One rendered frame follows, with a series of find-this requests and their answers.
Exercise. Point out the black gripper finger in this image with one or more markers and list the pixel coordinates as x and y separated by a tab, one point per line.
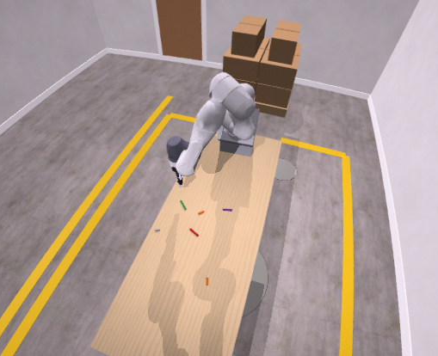
180	180

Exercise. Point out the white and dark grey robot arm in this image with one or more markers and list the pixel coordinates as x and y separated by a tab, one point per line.
232	103

